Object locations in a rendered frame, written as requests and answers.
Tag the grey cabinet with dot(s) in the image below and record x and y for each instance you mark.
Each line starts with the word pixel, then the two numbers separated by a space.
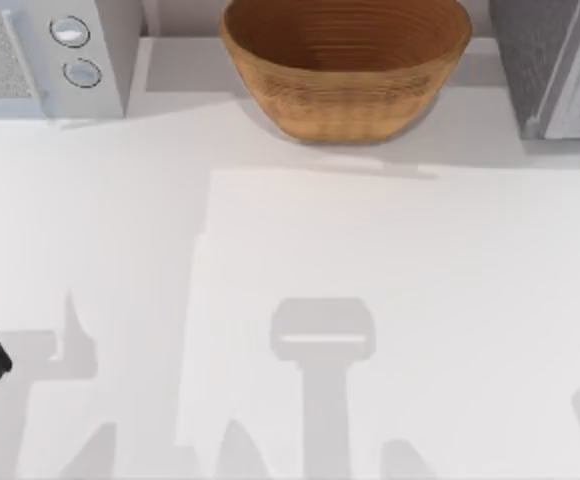
pixel 530 65

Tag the grey cabinet door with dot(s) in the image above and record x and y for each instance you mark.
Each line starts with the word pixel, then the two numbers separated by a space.
pixel 577 85

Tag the round microwave knob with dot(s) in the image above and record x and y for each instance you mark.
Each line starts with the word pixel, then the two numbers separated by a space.
pixel 70 31
pixel 82 72

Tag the brown wicker basket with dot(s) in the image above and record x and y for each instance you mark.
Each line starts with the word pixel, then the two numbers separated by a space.
pixel 342 105

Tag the pale microwave oven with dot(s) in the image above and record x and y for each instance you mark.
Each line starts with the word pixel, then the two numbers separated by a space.
pixel 105 55

